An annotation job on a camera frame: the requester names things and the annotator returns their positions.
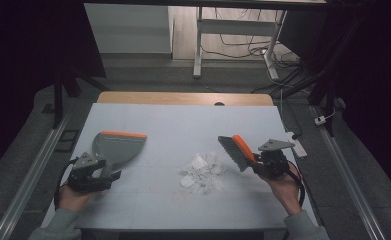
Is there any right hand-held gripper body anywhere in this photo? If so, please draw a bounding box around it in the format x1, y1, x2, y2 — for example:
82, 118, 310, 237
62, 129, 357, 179
257, 138, 296, 180

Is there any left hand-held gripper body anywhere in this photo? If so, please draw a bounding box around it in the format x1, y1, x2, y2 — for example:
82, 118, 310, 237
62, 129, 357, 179
66, 152, 113, 194

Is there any grey dustpan with orange edge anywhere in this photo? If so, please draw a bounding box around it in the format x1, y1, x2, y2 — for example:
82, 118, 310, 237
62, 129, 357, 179
91, 130, 148, 178

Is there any orange brush with grey bristles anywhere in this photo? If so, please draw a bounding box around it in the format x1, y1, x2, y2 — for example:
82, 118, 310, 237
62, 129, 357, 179
217, 134, 259, 173

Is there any pile of white paper scraps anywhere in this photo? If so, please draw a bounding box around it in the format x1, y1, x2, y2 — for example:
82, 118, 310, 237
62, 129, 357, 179
179, 152, 228, 195

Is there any person's left hand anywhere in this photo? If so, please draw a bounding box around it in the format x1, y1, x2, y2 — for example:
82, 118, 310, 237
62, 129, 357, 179
58, 184, 99, 212

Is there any person's right hand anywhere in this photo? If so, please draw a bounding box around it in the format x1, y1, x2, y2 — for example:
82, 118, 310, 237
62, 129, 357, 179
259, 162, 304, 217

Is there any white power strip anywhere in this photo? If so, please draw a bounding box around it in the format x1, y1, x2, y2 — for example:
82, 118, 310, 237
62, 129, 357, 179
285, 131, 308, 158

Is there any white board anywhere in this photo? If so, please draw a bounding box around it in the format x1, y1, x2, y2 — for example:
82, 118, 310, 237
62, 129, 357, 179
40, 102, 319, 232

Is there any black stand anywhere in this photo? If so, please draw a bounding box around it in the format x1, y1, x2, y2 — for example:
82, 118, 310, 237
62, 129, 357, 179
51, 64, 111, 130
307, 66, 338, 138

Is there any wooden table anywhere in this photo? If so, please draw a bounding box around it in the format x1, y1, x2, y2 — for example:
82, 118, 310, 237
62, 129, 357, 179
96, 91, 275, 107

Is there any dark curtain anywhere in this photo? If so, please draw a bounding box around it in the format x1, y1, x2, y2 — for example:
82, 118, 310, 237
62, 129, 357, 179
0, 0, 107, 183
279, 0, 391, 201

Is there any white cabinet panel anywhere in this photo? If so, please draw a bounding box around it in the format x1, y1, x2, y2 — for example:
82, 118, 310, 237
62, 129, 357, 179
83, 3, 175, 55

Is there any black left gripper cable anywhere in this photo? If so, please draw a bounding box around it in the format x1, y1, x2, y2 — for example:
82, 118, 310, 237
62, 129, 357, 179
53, 158, 79, 211

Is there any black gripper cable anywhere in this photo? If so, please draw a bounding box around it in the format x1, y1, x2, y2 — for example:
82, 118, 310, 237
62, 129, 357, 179
53, 158, 79, 211
286, 159, 307, 208

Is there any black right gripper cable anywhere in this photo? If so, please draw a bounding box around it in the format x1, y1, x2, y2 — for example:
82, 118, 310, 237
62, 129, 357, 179
286, 159, 307, 208

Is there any black rectangular floor frame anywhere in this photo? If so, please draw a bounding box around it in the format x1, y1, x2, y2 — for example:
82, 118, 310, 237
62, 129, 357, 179
54, 129, 81, 154

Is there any aluminium rail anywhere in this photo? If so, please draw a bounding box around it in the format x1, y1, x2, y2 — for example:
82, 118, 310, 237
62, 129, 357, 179
311, 106, 386, 240
0, 113, 73, 240

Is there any bundle of black floor cables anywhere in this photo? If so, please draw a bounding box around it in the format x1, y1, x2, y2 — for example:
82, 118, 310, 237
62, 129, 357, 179
201, 8, 306, 98

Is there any white desk frame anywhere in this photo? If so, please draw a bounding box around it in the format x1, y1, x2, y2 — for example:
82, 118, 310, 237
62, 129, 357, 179
192, 6, 289, 81

